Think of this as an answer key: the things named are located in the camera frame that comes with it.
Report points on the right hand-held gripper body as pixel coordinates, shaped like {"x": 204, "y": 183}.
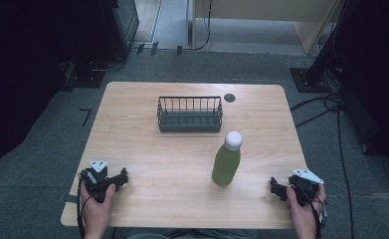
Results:
{"x": 303, "y": 189}

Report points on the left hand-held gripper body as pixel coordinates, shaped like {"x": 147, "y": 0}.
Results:
{"x": 97, "y": 181}

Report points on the person's right hand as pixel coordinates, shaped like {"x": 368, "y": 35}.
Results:
{"x": 303, "y": 215}

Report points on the person's left hand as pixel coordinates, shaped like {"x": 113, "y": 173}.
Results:
{"x": 97, "y": 212}

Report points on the green bottle with white cap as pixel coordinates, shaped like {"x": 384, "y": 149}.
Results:
{"x": 227, "y": 162}

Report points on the person's clothing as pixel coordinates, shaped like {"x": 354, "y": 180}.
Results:
{"x": 188, "y": 234}

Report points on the round dark table grommet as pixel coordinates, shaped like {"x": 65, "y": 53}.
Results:
{"x": 229, "y": 98}

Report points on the black cabinet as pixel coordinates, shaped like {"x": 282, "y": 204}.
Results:
{"x": 115, "y": 30}

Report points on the light wooden furniture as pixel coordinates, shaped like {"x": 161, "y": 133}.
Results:
{"x": 281, "y": 20}

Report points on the black stand with base plate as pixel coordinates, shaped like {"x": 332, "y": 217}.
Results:
{"x": 318, "y": 71}

